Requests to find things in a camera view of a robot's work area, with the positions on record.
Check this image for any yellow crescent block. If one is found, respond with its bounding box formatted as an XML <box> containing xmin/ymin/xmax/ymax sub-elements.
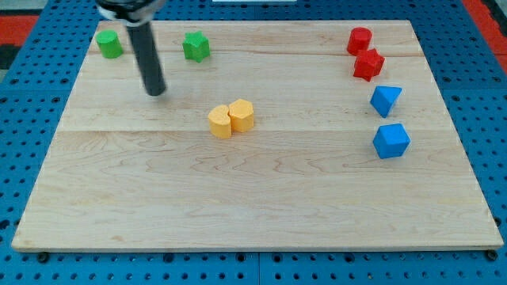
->
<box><xmin>208</xmin><ymin>104</ymin><xmax>232</xmax><ymax>139</ymax></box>

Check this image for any blue cube block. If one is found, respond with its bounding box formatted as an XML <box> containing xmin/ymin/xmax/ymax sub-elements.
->
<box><xmin>373</xmin><ymin>123</ymin><xmax>411</xmax><ymax>159</ymax></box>

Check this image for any green star block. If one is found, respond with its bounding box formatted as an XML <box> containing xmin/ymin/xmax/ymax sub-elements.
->
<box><xmin>182</xmin><ymin>31</ymin><xmax>211</xmax><ymax>63</ymax></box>

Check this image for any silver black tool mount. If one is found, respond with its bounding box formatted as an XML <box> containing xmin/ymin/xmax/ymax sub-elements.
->
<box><xmin>95</xmin><ymin>0</ymin><xmax>166</xmax><ymax>26</ymax></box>

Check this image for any green cylinder block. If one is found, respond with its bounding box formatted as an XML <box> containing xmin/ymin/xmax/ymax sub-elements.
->
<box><xmin>96</xmin><ymin>30</ymin><xmax>123</xmax><ymax>59</ymax></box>

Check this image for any red star block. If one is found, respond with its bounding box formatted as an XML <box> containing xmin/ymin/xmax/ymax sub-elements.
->
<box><xmin>353</xmin><ymin>48</ymin><xmax>385</xmax><ymax>82</ymax></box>

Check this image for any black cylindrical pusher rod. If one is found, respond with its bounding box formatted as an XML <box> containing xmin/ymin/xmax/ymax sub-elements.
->
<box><xmin>127</xmin><ymin>22</ymin><xmax>166</xmax><ymax>97</ymax></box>

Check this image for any yellow hexagon block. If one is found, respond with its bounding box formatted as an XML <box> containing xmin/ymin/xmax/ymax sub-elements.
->
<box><xmin>229</xmin><ymin>99</ymin><xmax>254</xmax><ymax>132</ymax></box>

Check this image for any blue triangle block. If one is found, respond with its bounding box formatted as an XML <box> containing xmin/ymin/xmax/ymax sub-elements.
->
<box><xmin>370</xmin><ymin>85</ymin><xmax>402</xmax><ymax>118</ymax></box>

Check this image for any wooden board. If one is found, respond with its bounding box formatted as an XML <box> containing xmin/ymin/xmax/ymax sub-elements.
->
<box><xmin>12</xmin><ymin>21</ymin><xmax>504</xmax><ymax>253</ymax></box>

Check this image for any red cylinder block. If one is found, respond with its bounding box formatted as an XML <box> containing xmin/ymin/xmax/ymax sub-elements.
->
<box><xmin>347</xmin><ymin>27</ymin><xmax>372</xmax><ymax>55</ymax></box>

